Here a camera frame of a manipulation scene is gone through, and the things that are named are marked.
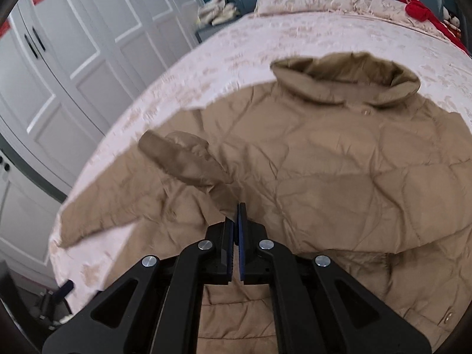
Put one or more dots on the blue bedside table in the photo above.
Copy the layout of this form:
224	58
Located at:
204	33

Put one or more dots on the pile of pale cloths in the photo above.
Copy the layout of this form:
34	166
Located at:
216	12

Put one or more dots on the white panelled wardrobe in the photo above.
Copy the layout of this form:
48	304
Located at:
69	70

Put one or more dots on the tan quilted puffer coat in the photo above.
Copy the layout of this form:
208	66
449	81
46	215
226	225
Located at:
339	155

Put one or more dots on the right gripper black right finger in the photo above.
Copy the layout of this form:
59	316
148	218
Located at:
318	307

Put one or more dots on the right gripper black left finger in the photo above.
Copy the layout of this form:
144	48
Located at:
155	306

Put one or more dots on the red plush toy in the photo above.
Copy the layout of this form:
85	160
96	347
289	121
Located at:
448	26

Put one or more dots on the floral pink pillow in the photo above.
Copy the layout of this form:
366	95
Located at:
387	10

